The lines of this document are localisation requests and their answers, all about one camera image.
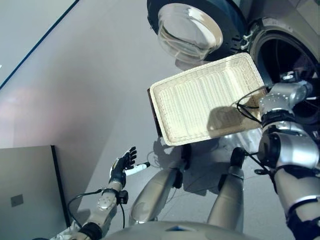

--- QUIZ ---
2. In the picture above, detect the cream wicker basket tray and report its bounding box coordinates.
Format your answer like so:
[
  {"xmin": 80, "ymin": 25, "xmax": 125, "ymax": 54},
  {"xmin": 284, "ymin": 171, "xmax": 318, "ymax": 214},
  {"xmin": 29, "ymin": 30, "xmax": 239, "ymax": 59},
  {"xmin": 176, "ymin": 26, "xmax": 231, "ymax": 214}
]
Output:
[{"xmin": 149, "ymin": 52, "xmax": 267, "ymax": 147}]

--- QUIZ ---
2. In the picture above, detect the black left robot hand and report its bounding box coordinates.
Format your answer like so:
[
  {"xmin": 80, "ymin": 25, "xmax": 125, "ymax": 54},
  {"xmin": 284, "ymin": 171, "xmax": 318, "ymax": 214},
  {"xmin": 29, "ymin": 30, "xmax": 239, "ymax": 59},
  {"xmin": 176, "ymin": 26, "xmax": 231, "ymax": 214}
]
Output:
[{"xmin": 109, "ymin": 146, "xmax": 151, "ymax": 185}]

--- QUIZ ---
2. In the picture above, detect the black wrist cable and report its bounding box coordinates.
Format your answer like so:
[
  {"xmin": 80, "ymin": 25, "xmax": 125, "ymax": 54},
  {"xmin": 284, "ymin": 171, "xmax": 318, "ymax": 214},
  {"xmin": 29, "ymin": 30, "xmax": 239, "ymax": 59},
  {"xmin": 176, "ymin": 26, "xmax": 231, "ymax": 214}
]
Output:
[
  {"xmin": 67, "ymin": 189, "xmax": 126, "ymax": 230},
  {"xmin": 236, "ymin": 84, "xmax": 278, "ymax": 191}
]

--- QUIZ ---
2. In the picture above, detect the silver robot torso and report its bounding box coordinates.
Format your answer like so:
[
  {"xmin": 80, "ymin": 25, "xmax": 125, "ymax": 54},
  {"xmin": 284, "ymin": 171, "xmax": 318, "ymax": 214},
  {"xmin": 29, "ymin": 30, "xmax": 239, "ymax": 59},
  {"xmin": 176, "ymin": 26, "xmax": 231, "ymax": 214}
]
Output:
[{"xmin": 102, "ymin": 219, "xmax": 253, "ymax": 240}]

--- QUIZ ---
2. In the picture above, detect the dark brown stool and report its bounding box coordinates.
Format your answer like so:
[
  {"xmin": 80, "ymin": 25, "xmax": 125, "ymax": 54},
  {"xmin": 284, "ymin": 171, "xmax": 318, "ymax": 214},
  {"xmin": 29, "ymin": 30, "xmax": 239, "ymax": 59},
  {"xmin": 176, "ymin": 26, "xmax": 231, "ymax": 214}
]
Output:
[{"xmin": 146, "ymin": 87, "xmax": 163, "ymax": 138}]

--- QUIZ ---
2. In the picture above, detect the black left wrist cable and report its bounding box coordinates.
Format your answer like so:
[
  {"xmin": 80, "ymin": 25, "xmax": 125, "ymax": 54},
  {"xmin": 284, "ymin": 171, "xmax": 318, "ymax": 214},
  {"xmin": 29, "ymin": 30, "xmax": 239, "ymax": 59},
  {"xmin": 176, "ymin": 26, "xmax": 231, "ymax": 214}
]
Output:
[{"xmin": 67, "ymin": 189, "xmax": 126, "ymax": 230}]

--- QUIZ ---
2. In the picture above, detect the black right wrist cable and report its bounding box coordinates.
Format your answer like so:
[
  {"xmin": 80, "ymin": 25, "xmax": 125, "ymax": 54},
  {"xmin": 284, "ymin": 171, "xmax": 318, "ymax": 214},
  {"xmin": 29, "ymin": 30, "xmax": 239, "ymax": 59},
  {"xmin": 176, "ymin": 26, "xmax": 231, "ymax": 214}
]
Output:
[{"xmin": 236, "ymin": 84, "xmax": 278, "ymax": 191}]

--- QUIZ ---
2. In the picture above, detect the thin white wire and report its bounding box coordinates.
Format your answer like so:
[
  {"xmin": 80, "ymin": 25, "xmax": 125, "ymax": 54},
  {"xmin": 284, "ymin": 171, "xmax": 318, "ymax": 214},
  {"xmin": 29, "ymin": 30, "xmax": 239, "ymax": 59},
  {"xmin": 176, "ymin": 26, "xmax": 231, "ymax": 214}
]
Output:
[{"xmin": 146, "ymin": 149, "xmax": 164, "ymax": 171}]

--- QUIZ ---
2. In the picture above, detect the silver left robot leg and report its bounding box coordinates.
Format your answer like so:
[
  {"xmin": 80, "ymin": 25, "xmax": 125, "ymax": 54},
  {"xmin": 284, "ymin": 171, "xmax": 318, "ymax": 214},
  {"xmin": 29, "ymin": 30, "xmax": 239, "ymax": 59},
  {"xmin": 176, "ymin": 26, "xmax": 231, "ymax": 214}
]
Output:
[{"xmin": 128, "ymin": 144, "xmax": 192, "ymax": 223}]

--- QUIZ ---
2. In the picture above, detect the round glass washing machine door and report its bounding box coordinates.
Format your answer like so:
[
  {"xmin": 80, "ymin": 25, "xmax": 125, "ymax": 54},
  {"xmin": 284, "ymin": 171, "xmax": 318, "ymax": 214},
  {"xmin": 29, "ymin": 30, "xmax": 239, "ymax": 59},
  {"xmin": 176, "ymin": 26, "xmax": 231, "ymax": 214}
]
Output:
[{"xmin": 146, "ymin": 0, "xmax": 248, "ymax": 63}]

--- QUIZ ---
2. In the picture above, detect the grey panel with black edge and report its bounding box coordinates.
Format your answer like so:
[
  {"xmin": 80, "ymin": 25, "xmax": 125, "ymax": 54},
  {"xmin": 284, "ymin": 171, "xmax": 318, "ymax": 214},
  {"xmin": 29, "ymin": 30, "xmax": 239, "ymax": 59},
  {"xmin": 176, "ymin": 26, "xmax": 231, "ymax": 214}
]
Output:
[{"xmin": 0, "ymin": 144, "xmax": 71, "ymax": 240}]

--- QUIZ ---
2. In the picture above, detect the grey square socket plate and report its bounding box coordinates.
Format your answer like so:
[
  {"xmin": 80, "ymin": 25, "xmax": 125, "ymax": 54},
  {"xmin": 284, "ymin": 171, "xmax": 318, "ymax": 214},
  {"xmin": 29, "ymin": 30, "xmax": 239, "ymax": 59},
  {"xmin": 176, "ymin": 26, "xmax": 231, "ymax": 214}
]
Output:
[{"xmin": 10, "ymin": 193, "xmax": 25, "ymax": 208}]

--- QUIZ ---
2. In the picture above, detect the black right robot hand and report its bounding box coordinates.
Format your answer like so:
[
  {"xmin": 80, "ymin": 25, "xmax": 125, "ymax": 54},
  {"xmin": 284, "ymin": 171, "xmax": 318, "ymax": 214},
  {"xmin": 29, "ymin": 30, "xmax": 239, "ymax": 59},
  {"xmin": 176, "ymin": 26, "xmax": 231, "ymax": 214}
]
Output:
[{"xmin": 279, "ymin": 70, "xmax": 315, "ymax": 87}]

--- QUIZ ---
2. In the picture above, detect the dark grey washing machine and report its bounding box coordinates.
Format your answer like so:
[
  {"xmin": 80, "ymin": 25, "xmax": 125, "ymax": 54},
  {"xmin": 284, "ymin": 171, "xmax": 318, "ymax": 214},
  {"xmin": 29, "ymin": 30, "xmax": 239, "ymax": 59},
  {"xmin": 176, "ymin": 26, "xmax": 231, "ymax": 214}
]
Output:
[{"xmin": 239, "ymin": 0, "xmax": 320, "ymax": 141}]

